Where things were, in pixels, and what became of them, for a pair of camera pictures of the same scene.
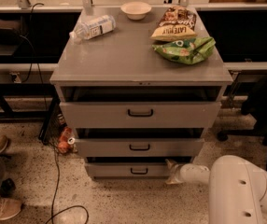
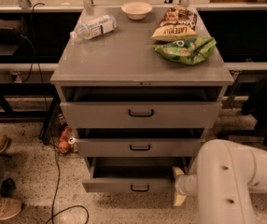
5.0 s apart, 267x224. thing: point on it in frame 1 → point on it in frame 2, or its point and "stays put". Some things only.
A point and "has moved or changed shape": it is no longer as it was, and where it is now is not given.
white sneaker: x=4 y=209 stays put
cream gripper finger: x=173 y=180 → x=179 y=200
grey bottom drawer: x=126 y=170 has moved or changed shape
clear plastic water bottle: x=93 y=28 stays put
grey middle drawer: x=139 y=147 stays put
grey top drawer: x=139 y=114 stays put
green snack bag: x=186 y=50 stays put
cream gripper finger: x=171 y=164 → x=177 y=171
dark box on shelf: x=5 y=32 stays put
